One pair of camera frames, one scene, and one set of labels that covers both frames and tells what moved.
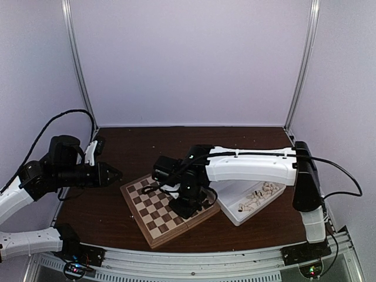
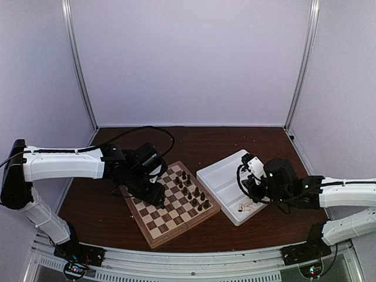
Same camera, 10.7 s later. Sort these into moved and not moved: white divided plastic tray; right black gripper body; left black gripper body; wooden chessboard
Moved: left black gripper body; right black gripper body
Not moved: wooden chessboard; white divided plastic tray
